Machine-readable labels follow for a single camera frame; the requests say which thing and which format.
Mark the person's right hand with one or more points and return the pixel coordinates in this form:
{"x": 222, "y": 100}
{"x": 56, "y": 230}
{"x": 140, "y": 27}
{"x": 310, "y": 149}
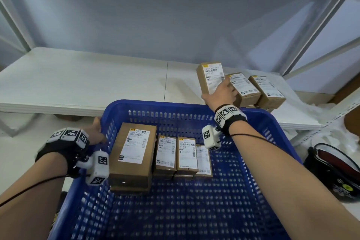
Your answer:
{"x": 222, "y": 96}

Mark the person's left hand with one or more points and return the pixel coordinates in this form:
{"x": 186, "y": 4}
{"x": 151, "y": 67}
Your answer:
{"x": 95, "y": 134}

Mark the person's left thumb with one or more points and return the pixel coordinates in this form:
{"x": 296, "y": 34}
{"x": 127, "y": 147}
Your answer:
{"x": 98, "y": 124}

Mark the person's right thumb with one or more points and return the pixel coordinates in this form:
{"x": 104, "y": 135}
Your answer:
{"x": 207, "y": 98}

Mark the labelled small cardboard box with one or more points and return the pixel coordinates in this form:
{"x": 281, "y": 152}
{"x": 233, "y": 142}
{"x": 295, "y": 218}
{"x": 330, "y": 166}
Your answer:
{"x": 247, "y": 90}
{"x": 187, "y": 155}
{"x": 206, "y": 79}
{"x": 166, "y": 152}
{"x": 204, "y": 161}
{"x": 270, "y": 92}

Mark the blue plastic basket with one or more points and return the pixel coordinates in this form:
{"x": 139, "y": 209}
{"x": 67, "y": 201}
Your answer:
{"x": 180, "y": 209}

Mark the person's right forearm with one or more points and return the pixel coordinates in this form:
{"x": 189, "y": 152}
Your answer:
{"x": 281, "y": 180}

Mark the person's left forearm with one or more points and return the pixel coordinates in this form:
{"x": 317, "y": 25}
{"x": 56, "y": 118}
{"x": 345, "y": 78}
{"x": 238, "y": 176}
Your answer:
{"x": 31, "y": 197}

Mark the large labelled cardboard box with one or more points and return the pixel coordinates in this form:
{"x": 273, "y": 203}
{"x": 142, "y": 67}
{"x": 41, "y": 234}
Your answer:
{"x": 132, "y": 152}

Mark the white metal shelf rack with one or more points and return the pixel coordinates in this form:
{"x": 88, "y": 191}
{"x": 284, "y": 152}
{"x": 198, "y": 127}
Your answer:
{"x": 84, "y": 79}

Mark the white plastic wrapping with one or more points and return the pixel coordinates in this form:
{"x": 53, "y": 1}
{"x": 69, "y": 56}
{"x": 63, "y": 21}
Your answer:
{"x": 315, "y": 113}

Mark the black bag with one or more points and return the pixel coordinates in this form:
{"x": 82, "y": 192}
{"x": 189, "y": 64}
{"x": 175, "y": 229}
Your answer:
{"x": 334, "y": 171}

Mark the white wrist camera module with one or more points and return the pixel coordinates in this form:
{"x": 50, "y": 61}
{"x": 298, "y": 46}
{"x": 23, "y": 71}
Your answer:
{"x": 211, "y": 137}
{"x": 97, "y": 168}

